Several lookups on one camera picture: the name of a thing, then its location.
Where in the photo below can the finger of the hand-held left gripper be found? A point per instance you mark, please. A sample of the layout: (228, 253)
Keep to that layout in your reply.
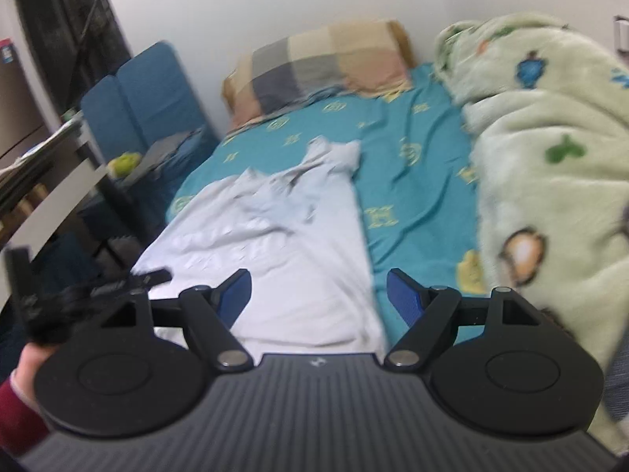
(152, 278)

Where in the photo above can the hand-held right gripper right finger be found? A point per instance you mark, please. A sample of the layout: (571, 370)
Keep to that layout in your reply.
(403, 295)

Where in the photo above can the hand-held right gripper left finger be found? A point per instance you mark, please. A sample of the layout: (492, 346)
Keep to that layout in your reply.
(236, 295)

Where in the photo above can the white shirt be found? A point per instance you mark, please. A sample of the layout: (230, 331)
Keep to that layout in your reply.
(275, 265)

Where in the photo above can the person's left forearm red sleeve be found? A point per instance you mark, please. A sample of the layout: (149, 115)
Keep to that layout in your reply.
(17, 423)

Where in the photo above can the person's left hand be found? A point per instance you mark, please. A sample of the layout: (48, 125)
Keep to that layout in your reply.
(30, 364)

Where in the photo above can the blue covered chair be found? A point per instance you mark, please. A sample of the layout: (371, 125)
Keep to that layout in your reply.
(64, 255)
(157, 88)
(105, 113)

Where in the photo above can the dining table with black legs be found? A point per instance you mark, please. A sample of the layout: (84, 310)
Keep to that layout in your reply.
(49, 211)

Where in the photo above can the bed with teal printed sheet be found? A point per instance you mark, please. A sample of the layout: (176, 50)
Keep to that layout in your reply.
(413, 191)

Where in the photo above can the yellow green plush toy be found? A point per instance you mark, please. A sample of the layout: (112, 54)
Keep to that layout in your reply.
(125, 163)

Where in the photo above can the grey cloth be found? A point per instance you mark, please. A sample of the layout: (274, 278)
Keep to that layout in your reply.
(162, 150)

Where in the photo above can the papers on table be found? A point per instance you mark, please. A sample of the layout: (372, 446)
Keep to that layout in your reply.
(69, 125)

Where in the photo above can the brown refrigerator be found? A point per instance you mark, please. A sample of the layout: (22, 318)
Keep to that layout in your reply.
(19, 103)

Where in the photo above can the pale green fleece blanket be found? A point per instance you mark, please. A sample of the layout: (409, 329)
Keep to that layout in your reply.
(540, 123)

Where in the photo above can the checkered beige grey pillow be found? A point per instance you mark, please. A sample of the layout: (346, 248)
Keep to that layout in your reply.
(405, 42)

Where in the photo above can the dark barred window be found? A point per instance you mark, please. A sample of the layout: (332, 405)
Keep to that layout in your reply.
(64, 24)

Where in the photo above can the white wall socket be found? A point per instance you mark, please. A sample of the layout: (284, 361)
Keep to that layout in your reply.
(622, 34)

